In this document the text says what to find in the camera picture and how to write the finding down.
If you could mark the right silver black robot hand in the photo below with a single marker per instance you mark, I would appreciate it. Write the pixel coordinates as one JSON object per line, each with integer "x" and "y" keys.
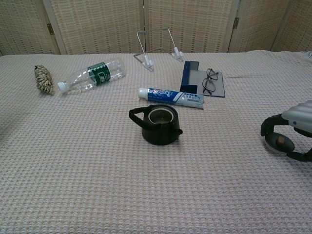
{"x": 299, "y": 114}

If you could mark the small black round disc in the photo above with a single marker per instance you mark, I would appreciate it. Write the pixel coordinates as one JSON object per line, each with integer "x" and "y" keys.
{"x": 276, "y": 145}

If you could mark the thin-framed eyeglasses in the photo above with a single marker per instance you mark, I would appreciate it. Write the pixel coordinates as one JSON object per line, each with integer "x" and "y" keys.
{"x": 209, "y": 83}

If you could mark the brass screen hinge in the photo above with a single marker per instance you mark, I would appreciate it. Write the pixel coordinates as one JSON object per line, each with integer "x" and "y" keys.
{"x": 50, "y": 28}
{"x": 235, "y": 22}

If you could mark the blue grey glasses case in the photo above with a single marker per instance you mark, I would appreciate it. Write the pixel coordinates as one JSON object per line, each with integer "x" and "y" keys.
{"x": 186, "y": 78}

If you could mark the blue white toothpaste tube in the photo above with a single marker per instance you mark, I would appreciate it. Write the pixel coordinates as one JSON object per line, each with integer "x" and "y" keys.
{"x": 170, "y": 97}

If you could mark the beige waffle-weave tablecloth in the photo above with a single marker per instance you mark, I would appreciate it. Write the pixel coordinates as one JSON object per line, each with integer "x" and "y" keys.
{"x": 122, "y": 182}

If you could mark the clear plastic bottle green label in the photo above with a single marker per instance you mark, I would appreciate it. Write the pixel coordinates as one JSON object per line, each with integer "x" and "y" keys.
{"x": 98, "y": 73}

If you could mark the woven folding screen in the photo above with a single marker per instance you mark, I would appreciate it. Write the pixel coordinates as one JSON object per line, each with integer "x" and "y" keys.
{"x": 102, "y": 26}

